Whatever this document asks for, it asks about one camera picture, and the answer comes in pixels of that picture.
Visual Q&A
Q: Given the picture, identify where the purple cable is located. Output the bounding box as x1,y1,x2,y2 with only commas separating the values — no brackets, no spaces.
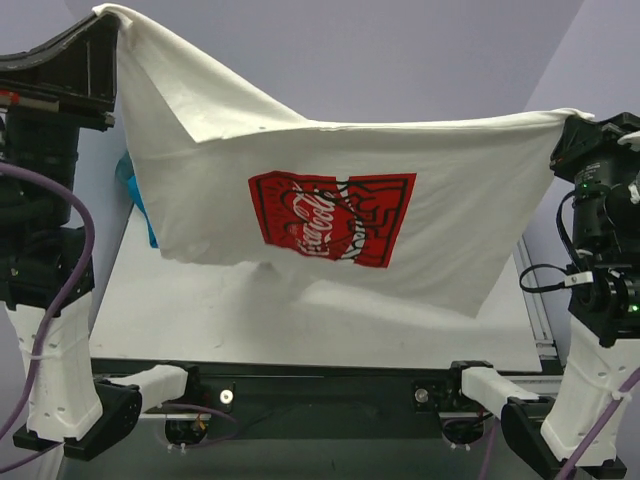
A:
479,364,640,480
0,160,97,456

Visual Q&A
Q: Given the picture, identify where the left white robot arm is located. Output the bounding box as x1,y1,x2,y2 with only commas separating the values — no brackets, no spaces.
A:
1,13,203,461

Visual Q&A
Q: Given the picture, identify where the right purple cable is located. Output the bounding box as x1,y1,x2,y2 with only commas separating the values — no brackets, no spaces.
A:
479,364,640,480

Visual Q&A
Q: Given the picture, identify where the aluminium table edge rail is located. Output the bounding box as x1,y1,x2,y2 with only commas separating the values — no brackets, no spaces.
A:
513,238,559,369

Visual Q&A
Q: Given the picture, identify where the white t-shirt with red print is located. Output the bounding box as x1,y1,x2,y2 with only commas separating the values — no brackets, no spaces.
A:
95,3,586,317

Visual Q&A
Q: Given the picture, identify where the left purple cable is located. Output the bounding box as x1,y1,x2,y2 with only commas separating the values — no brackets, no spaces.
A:
0,160,97,456

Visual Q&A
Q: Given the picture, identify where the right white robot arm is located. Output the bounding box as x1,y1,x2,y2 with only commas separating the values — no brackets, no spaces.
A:
442,112,639,479

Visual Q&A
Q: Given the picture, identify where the blue t-shirt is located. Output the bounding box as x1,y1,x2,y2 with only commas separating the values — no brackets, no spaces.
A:
115,153,158,249

